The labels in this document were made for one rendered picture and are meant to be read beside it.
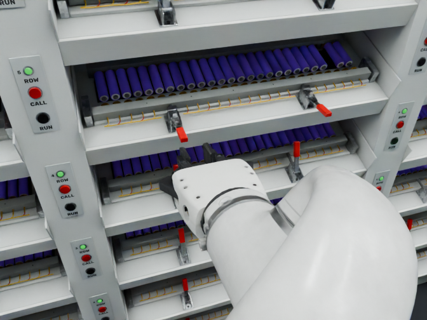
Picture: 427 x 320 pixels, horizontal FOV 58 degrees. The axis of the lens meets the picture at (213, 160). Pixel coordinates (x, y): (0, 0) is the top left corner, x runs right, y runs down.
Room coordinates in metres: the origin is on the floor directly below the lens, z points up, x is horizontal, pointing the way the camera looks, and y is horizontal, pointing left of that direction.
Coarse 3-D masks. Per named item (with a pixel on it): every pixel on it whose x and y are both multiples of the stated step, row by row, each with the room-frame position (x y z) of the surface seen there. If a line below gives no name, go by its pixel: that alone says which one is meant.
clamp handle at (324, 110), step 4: (308, 96) 0.67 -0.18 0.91; (312, 100) 0.65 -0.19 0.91; (316, 100) 0.65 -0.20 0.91; (316, 104) 0.64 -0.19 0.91; (320, 104) 0.63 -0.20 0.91; (316, 108) 0.63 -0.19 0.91; (320, 108) 0.62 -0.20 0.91; (324, 108) 0.62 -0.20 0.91; (324, 112) 0.61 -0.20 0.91; (328, 112) 0.60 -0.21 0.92; (328, 116) 0.60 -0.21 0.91
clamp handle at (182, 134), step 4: (172, 116) 0.58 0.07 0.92; (176, 116) 0.58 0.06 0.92; (172, 120) 0.58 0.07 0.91; (176, 120) 0.58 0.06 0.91; (176, 124) 0.57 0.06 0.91; (176, 128) 0.55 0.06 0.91; (180, 128) 0.55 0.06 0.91; (180, 132) 0.54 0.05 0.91; (184, 132) 0.54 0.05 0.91; (180, 136) 0.53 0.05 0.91; (184, 136) 0.53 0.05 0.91; (180, 140) 0.52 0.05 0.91; (184, 140) 0.52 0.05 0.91
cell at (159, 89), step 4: (152, 64) 0.71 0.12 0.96; (148, 68) 0.71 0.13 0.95; (152, 68) 0.70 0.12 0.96; (156, 68) 0.71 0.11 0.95; (152, 72) 0.69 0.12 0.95; (156, 72) 0.69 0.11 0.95; (152, 76) 0.68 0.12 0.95; (156, 76) 0.68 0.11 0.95; (152, 80) 0.68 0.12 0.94; (156, 80) 0.67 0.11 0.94; (160, 80) 0.68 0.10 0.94; (152, 84) 0.67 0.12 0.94; (156, 84) 0.66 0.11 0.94; (160, 84) 0.66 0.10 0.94; (156, 88) 0.66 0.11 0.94; (160, 88) 0.66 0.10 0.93; (156, 92) 0.66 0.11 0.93; (160, 92) 0.66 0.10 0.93
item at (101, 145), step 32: (352, 32) 0.86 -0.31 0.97; (352, 64) 0.80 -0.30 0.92; (384, 64) 0.74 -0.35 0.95; (96, 96) 0.64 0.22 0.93; (288, 96) 0.69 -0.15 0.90; (320, 96) 0.70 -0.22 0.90; (352, 96) 0.71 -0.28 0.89; (384, 96) 0.71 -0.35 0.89; (96, 128) 0.57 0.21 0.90; (128, 128) 0.58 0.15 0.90; (160, 128) 0.58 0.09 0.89; (192, 128) 0.59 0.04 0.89; (224, 128) 0.60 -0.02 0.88; (256, 128) 0.63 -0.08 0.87; (288, 128) 0.66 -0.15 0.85; (96, 160) 0.54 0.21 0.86
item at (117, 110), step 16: (288, 80) 0.70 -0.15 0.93; (304, 80) 0.70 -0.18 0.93; (320, 80) 0.71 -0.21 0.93; (336, 80) 0.72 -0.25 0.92; (352, 80) 0.74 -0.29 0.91; (176, 96) 0.63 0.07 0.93; (192, 96) 0.64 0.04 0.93; (208, 96) 0.64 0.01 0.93; (224, 96) 0.65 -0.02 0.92; (240, 96) 0.66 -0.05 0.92; (256, 96) 0.67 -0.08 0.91; (96, 112) 0.58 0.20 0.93; (112, 112) 0.59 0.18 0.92; (128, 112) 0.60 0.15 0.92; (144, 112) 0.61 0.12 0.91; (192, 112) 0.62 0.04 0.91
